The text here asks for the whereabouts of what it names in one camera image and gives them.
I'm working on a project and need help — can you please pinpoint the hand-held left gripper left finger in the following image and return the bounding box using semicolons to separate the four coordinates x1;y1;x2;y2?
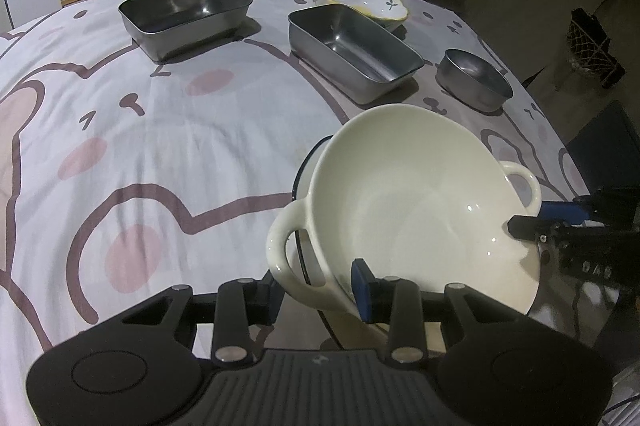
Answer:
121;277;283;364

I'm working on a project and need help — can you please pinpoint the dark blue object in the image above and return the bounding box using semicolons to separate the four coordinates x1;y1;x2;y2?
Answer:
570;100;640;207

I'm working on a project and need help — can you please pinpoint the black net basket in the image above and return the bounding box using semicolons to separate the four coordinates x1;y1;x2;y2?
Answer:
567;8;626;89

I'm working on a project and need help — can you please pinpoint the round steel bowl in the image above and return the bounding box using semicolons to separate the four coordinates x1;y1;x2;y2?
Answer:
436;48;514;113

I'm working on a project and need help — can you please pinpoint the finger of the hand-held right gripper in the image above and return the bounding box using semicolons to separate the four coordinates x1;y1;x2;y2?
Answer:
507;215;568;249
540;201;588;227

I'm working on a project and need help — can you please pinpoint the narrow rectangular steel container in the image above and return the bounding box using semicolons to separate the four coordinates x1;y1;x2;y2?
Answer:
287;3;426;104

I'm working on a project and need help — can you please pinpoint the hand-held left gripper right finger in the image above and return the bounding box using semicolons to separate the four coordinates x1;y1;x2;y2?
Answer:
351;258;526;364

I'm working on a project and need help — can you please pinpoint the bunny printed tablecloth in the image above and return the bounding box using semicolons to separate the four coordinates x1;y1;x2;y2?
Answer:
0;0;596;426

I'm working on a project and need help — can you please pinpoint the cream two-handled bowl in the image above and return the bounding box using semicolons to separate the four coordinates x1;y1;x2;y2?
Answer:
266;104;543;314

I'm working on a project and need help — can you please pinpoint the wide rectangular steel container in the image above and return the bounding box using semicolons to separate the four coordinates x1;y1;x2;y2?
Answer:
118;0;253;61

